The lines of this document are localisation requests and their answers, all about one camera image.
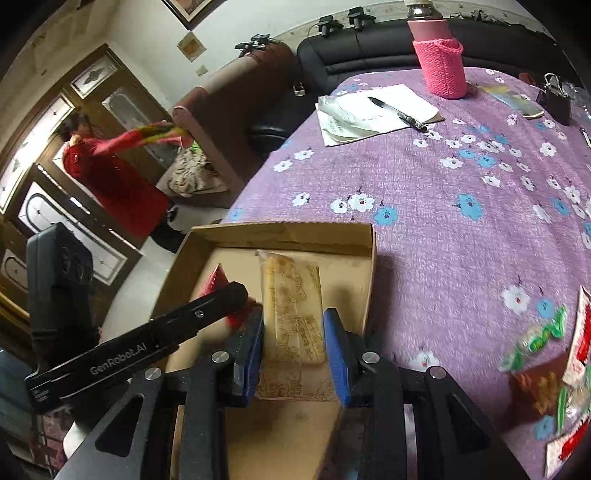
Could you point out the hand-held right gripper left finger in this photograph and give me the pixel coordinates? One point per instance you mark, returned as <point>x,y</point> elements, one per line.
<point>251,364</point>

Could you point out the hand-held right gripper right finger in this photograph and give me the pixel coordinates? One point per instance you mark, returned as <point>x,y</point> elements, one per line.
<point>334,360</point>

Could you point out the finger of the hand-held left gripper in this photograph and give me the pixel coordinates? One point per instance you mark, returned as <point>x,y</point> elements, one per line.
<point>207,309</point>

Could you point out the yellow printed snack packet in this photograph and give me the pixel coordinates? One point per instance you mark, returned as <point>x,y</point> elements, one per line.
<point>291,314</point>

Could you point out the brown cardboard box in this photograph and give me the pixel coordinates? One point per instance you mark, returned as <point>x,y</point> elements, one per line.
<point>277,233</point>

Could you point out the patterned beige bag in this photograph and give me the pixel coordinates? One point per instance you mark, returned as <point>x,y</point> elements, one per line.
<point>189,175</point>

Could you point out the purple floral tablecloth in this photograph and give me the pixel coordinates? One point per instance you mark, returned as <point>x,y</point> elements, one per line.
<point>438,258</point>

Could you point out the brown wooden door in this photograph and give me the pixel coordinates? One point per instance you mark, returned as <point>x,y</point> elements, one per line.
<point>51,138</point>

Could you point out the brown foil snack packet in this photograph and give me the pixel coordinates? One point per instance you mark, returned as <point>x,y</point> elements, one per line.
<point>535,385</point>

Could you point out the brown armchair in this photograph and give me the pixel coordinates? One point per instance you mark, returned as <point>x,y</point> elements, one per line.
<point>217,87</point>

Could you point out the crumpled plastic wrapper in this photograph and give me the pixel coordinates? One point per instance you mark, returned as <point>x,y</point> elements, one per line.
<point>339,122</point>

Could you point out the small green striped snack packet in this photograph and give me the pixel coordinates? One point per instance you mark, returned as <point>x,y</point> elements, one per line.
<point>562,406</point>

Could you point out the black pen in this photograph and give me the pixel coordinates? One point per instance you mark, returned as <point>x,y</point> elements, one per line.
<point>397,113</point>

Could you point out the white paper notepad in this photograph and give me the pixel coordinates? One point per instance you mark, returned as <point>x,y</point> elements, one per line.
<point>397,104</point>

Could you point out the black clamp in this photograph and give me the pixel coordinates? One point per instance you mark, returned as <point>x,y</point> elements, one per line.
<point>328,24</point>
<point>358,17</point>
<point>254,45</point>

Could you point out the black leather sofa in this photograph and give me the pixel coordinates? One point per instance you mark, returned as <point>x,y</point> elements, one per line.
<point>360,50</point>

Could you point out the pink bottle with knitted sleeve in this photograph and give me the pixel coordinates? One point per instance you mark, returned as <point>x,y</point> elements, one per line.
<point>441,69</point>

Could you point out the colourful booklet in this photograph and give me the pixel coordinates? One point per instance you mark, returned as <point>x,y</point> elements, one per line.
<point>512,99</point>

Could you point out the yellow wall note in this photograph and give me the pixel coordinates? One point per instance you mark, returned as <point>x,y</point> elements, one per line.
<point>190,46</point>

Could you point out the framed wall picture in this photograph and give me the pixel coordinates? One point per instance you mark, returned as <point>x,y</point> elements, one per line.
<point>184,9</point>

